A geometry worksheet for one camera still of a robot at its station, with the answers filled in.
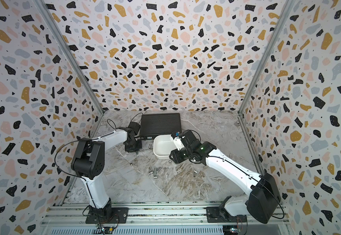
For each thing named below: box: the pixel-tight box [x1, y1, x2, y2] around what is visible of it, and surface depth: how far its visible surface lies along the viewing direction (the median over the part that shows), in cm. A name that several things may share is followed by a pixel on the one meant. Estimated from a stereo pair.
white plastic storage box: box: [152, 134, 179, 160], surface depth 101 cm
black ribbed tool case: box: [139, 112, 183, 141], surface depth 110 cm
